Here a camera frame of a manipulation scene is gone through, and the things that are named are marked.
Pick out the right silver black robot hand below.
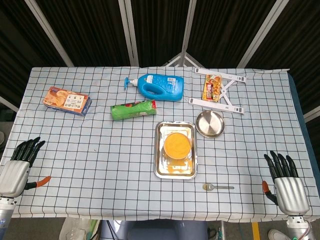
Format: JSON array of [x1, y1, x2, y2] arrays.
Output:
[[261, 150, 311, 216]]

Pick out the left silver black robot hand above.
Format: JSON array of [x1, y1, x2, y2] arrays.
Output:
[[0, 136, 52, 198]]

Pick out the small metal spoon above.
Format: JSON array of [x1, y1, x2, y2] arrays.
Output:
[[202, 183, 235, 192]]

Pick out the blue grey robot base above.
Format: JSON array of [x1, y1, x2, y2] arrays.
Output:
[[99, 219, 208, 240]]

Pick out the blue checkered tablecloth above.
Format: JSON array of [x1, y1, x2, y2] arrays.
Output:
[[0, 66, 320, 223]]

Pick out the bowl of yellow liquid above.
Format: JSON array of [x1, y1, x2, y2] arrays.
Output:
[[162, 132, 193, 161]]

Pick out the rectangular steel tray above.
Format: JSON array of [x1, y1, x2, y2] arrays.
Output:
[[153, 120, 199, 181]]

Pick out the white shoe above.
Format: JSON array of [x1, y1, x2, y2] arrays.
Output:
[[267, 228, 288, 240]]

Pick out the clear plastic bag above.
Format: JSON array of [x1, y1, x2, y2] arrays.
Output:
[[59, 217, 100, 240]]

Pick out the dark blue table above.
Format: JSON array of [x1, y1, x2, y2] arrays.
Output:
[[286, 71, 320, 176]]

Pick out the orange biscuit box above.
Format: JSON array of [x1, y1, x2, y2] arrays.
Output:
[[42, 86, 93, 117]]

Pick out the white folding laptop stand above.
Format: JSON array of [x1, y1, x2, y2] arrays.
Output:
[[188, 67, 248, 115]]

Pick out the round steel plate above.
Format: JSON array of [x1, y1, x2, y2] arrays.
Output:
[[195, 110, 226, 139]]

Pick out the yellow red curry box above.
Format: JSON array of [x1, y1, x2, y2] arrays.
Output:
[[201, 74, 224, 103]]

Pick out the green chip can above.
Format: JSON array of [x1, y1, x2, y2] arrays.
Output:
[[110, 99, 158, 121]]

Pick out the blue pump detergent bottle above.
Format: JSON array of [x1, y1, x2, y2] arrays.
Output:
[[124, 73, 185, 102]]

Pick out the white metal floor stand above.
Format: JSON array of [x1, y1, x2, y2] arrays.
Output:
[[161, 51, 201, 68]]

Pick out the dark folding screen white frame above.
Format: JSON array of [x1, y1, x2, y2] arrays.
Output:
[[0, 0, 320, 126]]

